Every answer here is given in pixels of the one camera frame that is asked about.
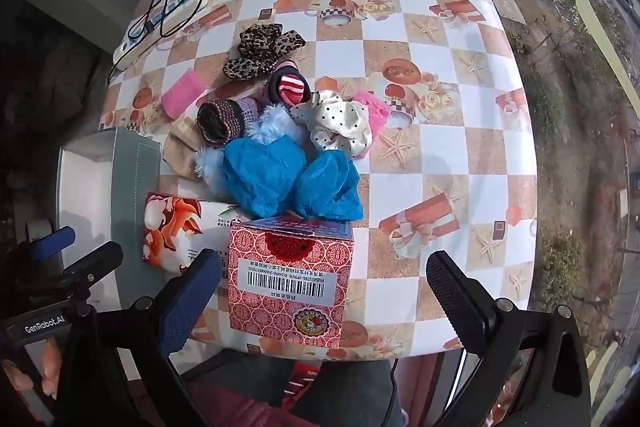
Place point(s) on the floral tissue pack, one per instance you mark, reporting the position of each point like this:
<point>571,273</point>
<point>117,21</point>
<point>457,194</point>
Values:
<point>175,232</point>

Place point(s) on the dark blue scrunchie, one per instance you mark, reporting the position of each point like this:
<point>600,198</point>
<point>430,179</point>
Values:
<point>262,177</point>

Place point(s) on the white polka dot scrunchie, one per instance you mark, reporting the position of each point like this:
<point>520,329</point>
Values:
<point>335,122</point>

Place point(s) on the red patterned box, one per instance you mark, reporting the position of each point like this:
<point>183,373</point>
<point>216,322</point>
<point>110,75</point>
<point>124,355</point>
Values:
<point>290,282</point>

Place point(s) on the white cardboard box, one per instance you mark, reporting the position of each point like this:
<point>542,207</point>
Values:
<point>110,177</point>

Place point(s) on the blue shoe cover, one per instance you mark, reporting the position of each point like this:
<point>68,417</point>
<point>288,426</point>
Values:
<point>330,187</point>

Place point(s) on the red striped sock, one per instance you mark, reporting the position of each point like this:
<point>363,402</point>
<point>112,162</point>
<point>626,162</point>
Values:
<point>290,89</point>

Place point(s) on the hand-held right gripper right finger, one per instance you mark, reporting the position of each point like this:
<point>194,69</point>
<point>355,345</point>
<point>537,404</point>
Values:
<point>456,302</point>

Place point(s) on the beige cloth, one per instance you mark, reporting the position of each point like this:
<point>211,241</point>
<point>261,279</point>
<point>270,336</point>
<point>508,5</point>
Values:
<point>181,152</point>

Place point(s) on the checkered tablecloth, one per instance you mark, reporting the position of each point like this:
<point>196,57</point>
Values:
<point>400,72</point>

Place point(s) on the leopard print scrunchie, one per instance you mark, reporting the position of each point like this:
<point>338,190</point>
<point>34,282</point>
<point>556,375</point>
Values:
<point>262,49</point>

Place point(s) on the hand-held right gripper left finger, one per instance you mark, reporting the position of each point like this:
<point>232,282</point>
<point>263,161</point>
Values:
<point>187,302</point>

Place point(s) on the dark knitted sock roll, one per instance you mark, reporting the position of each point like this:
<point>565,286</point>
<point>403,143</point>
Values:
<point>222,119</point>

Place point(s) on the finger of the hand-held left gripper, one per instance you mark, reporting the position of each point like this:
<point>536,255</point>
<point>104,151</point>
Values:
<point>92,262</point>
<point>52,241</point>

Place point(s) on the pink fuzzy cloth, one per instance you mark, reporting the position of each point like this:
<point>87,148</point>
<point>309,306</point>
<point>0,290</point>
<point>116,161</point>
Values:
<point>376,109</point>

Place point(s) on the person's left hand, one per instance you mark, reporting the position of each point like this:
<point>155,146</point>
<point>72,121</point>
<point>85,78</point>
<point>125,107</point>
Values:
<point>47,364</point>

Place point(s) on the light blue fluffy scrunchie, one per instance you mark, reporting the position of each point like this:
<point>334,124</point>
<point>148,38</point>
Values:
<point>267,129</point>

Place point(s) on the white power strip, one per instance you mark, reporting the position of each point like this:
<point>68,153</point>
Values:
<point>160,17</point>

